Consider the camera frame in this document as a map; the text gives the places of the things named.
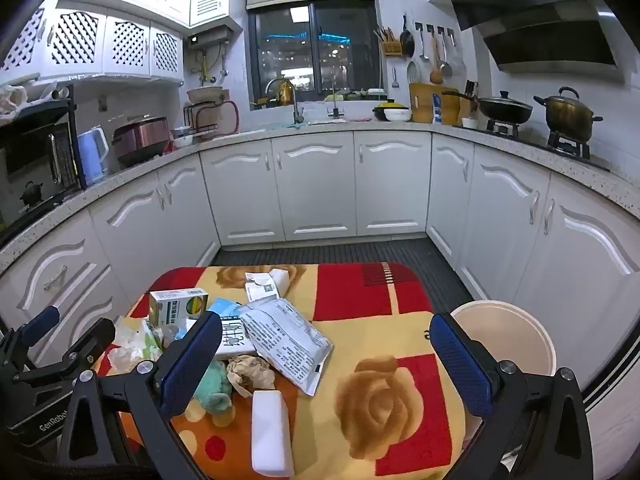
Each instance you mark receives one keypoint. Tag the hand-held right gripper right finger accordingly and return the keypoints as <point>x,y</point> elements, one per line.
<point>460,365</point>

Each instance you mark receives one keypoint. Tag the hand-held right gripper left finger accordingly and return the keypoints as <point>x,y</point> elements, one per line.
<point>192,360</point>

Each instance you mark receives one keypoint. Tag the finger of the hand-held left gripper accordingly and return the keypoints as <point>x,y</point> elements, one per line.
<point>97,337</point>
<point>42,322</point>

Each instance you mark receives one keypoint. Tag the teal cloth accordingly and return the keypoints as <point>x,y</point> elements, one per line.
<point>215,390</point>

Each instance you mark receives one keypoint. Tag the white milk carton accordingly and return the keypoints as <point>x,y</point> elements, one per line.
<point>232,337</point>

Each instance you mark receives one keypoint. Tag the green white medicine box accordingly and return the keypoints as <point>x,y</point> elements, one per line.
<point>175,307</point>

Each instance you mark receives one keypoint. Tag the brown paper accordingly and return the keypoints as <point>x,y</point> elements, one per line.
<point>247,370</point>

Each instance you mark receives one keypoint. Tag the beige plastic bucket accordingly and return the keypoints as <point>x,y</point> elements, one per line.
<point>505,330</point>

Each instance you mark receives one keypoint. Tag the blue packet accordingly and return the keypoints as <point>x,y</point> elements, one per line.
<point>225,307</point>

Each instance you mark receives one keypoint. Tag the white printed packet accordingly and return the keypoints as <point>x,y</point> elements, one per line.
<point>285,340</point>

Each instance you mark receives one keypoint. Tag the torn white paper package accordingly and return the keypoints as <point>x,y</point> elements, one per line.
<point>265,287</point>

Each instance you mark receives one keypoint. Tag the white foam block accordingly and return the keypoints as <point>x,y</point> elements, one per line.
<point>272,435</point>

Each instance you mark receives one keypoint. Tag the speckled kitchen countertop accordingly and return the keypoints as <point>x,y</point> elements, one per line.
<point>30,237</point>

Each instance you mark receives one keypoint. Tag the rose printed blanket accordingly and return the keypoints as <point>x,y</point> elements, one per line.
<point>350,320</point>

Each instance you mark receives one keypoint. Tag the black microwave oven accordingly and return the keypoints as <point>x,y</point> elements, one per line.
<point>30,155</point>

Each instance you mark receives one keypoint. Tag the blue electric kettle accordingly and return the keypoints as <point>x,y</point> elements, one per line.
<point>92,155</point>

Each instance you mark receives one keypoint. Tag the copper rice cooker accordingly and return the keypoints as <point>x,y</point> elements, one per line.
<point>142,137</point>

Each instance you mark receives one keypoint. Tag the white lower cabinets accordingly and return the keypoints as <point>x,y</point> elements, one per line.
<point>310,185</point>

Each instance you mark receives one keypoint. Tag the white cabinets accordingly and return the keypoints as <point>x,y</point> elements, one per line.
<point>310,185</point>
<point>125,50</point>

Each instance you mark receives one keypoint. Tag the black dish rack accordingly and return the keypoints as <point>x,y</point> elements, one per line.
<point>225,120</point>

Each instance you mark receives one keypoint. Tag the black gas stove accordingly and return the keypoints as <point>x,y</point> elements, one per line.
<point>570,149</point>

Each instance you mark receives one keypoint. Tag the small white bowl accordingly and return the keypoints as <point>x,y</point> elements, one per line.
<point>470,122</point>

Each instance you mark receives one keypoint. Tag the blue white carton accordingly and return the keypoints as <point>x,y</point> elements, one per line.
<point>437,109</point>

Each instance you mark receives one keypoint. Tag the black wok with lid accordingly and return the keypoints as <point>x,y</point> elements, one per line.
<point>505,109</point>

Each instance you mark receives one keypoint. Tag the knife block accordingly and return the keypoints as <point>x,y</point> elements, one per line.
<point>469,102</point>

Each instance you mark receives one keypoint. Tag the yellow lid casserole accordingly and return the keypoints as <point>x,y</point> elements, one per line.
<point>392,109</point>

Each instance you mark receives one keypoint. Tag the wooden cutting board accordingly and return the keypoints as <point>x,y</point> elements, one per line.
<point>422,102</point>

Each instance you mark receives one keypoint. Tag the beige clay pot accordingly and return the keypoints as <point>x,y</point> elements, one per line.
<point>205,95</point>

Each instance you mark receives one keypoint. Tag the brass stockpot with lid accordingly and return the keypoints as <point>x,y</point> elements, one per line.
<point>570,117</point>

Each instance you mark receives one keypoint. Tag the curved kitchen faucet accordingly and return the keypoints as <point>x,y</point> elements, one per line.
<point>297,105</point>

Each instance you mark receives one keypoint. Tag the white upper cabinets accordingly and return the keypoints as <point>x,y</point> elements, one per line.
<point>125,50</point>

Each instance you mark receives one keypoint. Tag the small metal faucet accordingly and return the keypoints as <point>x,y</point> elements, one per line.
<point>336,105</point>

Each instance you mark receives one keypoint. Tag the wooden spatula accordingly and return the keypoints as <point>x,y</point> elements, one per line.
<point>436,75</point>

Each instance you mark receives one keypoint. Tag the metal skimmer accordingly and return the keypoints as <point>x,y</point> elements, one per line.
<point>452,67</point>

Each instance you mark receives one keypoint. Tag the dark kitchen window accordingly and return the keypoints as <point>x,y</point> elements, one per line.
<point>280,60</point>

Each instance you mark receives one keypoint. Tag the metal ladle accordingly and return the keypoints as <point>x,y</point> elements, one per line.
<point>424,50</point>

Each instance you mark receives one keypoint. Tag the white water heater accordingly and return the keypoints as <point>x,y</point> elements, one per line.
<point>210,37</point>

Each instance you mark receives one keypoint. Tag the wooden chopstick holder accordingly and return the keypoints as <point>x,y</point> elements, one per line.
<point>390,46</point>

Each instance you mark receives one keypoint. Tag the small black hanging pan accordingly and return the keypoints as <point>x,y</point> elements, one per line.
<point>407,40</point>

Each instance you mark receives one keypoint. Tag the black range hood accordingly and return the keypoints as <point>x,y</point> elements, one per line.
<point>540,20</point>

